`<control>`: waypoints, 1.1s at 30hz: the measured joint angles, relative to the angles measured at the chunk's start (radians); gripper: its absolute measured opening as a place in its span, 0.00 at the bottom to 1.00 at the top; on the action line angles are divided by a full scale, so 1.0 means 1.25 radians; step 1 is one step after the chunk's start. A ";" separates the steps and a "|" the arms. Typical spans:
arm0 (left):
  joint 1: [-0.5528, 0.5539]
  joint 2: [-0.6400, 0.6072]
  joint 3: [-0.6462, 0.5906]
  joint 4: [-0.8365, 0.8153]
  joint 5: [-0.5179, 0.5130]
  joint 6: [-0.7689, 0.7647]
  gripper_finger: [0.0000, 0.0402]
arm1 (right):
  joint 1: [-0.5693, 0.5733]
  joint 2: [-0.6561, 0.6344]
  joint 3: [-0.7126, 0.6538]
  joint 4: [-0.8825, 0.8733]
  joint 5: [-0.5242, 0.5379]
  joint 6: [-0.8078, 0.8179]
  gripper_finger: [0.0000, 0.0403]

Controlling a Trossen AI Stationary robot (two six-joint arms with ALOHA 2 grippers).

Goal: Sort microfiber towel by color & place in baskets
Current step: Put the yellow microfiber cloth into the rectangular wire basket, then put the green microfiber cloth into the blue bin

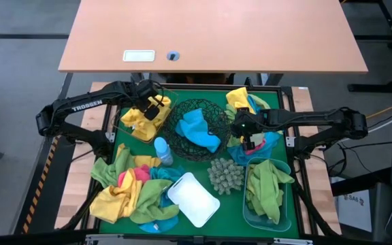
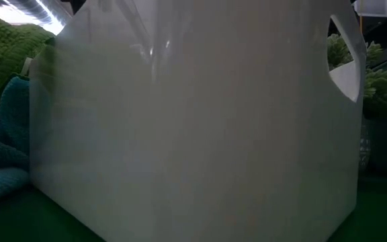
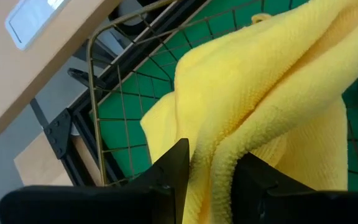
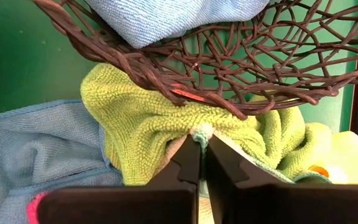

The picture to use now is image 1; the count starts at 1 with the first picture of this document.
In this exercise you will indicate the pink microfiber towel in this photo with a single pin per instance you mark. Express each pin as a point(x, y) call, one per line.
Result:
point(141, 174)
point(259, 148)

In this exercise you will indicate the black table frame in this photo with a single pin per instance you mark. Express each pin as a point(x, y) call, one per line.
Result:
point(199, 85)

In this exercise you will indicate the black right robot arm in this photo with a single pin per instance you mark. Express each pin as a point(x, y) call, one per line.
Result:
point(318, 115)

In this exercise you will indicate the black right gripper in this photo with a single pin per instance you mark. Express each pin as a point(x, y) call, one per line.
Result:
point(250, 120)

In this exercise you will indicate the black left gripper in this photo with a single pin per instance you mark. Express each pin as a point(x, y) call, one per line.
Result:
point(145, 92)

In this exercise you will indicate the light blue spray bottle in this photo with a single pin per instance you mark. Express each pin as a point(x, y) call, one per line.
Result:
point(163, 151)

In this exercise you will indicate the blue microfiber towel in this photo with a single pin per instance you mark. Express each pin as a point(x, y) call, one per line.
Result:
point(162, 226)
point(269, 143)
point(253, 103)
point(197, 131)

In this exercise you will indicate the teal translucent plastic bin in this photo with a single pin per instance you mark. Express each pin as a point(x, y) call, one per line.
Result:
point(250, 221)

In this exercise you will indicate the light wooden desk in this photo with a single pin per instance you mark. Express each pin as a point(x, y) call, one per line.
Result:
point(216, 34)

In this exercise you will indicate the teal microfiber towel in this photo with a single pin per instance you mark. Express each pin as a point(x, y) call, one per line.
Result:
point(167, 173)

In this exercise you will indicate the dark round wicker basket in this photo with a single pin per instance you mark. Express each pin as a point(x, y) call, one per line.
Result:
point(213, 112)

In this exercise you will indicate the green table mat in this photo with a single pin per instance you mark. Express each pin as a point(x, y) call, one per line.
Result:
point(230, 217)

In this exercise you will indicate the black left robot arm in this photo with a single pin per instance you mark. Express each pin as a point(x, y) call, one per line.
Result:
point(87, 105)

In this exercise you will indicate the yellow microfiber towel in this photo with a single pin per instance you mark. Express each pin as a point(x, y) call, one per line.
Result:
point(238, 98)
point(114, 202)
point(146, 160)
point(141, 122)

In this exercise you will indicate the white plastic bin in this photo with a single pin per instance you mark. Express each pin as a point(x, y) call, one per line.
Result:
point(192, 200)

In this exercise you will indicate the silver aluminium rail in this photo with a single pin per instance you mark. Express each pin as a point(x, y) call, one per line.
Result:
point(131, 239)

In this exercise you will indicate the pale green succulent plant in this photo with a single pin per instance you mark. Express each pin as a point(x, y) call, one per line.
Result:
point(225, 175)

